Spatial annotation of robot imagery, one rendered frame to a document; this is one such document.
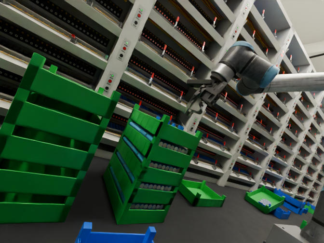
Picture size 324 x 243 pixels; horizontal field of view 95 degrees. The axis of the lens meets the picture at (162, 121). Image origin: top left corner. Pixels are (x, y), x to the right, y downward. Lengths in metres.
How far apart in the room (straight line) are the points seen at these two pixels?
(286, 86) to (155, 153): 0.69
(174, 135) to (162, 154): 0.08
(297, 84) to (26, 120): 1.00
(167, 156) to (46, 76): 0.41
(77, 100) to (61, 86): 0.04
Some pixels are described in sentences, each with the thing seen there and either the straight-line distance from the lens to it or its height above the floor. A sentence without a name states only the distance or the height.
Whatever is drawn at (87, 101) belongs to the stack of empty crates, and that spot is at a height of 0.35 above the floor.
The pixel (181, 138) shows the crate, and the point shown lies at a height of 0.35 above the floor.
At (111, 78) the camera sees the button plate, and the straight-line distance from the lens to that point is 0.92.
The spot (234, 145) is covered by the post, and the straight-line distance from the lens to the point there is 1.74.
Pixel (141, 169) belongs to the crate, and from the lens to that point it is 0.53.
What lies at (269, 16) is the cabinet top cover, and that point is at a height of 1.77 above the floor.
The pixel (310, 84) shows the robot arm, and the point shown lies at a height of 0.80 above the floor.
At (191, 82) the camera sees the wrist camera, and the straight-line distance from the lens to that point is 0.72.
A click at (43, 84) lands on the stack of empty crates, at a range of 0.43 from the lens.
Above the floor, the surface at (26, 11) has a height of 0.57.
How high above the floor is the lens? 0.38
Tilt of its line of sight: 1 degrees down
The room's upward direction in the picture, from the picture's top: 24 degrees clockwise
